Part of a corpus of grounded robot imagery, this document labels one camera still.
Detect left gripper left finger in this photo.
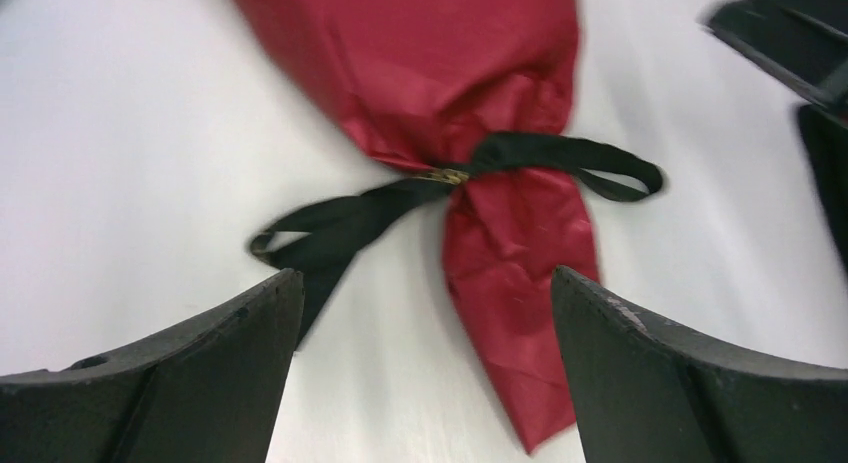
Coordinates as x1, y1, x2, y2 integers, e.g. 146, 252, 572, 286
1, 270, 303, 462

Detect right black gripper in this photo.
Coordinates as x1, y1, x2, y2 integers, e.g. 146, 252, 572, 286
705, 0, 847, 261

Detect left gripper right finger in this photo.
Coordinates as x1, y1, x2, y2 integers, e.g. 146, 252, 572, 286
551, 267, 847, 462

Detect black ribbon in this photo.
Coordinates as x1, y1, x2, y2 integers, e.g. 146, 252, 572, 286
247, 132, 665, 341

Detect red paper bouquet wrapper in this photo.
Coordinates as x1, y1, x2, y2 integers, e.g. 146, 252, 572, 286
234, 0, 599, 452

